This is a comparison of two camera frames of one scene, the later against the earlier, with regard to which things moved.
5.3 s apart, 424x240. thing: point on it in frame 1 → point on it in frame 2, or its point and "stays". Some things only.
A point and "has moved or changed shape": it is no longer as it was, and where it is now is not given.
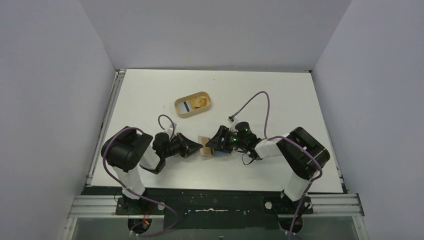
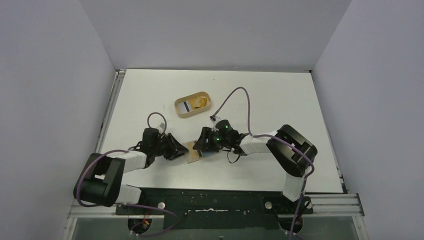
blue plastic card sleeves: (222, 153) → (206, 154)
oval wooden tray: (204, 94) stays
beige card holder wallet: (204, 151) has moved or changed shape
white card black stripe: (185, 106) stays
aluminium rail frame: (98, 207) stays
